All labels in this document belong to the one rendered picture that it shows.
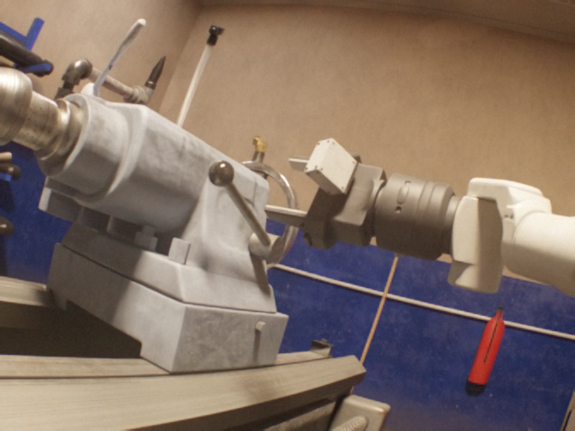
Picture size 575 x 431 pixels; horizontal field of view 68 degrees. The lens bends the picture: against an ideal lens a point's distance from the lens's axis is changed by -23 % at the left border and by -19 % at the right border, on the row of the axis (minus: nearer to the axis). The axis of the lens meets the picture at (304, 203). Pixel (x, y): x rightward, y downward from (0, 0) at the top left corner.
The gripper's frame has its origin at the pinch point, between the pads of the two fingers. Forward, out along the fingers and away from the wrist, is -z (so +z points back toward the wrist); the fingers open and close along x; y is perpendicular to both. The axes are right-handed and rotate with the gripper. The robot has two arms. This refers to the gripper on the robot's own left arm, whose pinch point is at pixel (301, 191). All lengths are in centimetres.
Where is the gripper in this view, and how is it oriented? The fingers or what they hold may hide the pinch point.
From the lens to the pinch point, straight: 63.7
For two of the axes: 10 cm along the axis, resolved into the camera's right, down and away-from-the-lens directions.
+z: 8.9, 2.1, -4.1
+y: -2.6, -5.2, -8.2
